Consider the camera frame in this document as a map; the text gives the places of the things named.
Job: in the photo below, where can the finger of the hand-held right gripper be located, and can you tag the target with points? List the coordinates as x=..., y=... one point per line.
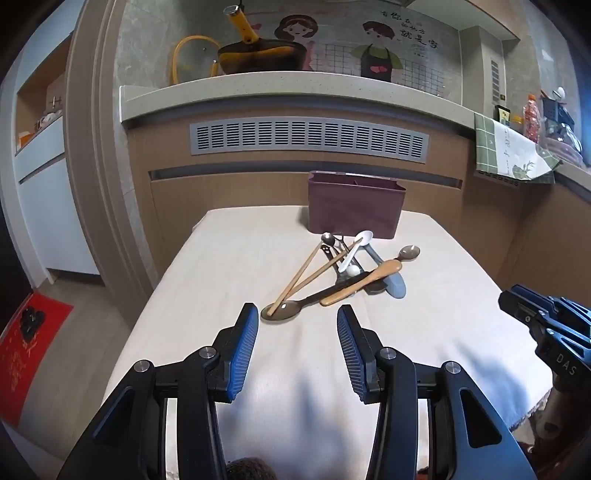
x=531, y=294
x=515, y=307

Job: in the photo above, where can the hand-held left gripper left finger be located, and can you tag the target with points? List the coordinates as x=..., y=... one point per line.
x=242, y=350

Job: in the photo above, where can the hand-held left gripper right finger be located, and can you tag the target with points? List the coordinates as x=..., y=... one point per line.
x=351, y=355

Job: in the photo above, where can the brown translucent large spoon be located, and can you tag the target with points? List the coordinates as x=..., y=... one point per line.
x=281, y=310

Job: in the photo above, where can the wooden chopstick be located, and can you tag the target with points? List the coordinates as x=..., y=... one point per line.
x=295, y=279
x=314, y=272

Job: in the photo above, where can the maroon plastic utensil holder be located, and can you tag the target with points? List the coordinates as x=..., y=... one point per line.
x=355, y=207

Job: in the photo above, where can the person's right hand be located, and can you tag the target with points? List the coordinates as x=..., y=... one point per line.
x=565, y=415

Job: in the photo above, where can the light wooden spoon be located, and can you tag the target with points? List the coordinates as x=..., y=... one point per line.
x=369, y=279

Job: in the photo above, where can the grey silicone spoon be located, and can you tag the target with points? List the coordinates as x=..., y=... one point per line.
x=396, y=285

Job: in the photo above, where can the white tablecloth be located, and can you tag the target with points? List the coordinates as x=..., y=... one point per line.
x=231, y=258

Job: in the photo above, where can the white plastic spoon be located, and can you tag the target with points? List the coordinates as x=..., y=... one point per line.
x=358, y=247

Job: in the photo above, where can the small brown plastic spoon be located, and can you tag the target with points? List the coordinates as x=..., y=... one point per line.
x=408, y=253

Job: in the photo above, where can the green checked towel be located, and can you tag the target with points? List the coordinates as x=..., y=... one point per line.
x=489, y=147

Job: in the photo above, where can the wooden kitchen cabinet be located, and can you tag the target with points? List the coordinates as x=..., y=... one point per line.
x=221, y=184

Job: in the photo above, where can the red clear bottle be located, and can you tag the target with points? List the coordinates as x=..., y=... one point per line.
x=531, y=120

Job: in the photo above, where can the small dark framed picture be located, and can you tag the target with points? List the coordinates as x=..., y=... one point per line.
x=502, y=115

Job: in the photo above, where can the black plastic basket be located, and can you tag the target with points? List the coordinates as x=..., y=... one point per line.
x=554, y=110

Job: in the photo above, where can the grey vent grille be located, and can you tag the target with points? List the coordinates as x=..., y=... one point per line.
x=300, y=138

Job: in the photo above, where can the red floor mat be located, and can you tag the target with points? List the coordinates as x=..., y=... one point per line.
x=18, y=360

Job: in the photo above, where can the white cabinet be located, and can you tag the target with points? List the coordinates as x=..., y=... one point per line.
x=51, y=207

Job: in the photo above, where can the beige stone countertop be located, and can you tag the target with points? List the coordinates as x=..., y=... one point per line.
x=277, y=87

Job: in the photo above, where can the glass lid with yellow rim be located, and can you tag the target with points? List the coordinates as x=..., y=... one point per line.
x=196, y=60

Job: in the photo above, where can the cartoon kitchen wall sticker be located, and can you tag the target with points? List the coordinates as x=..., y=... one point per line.
x=383, y=46

